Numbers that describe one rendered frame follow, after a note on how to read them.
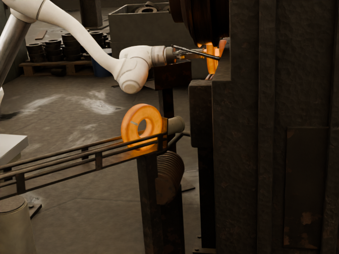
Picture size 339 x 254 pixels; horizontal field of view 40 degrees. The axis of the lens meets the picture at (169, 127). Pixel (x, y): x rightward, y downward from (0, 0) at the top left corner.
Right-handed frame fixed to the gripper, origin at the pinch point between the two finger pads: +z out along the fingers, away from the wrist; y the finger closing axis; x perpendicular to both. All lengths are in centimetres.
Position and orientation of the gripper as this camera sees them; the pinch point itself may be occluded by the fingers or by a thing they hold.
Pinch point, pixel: (211, 52)
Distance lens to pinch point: 205.0
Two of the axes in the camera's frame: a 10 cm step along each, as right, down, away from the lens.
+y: -1.8, 3.5, -9.2
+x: -1.1, -9.3, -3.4
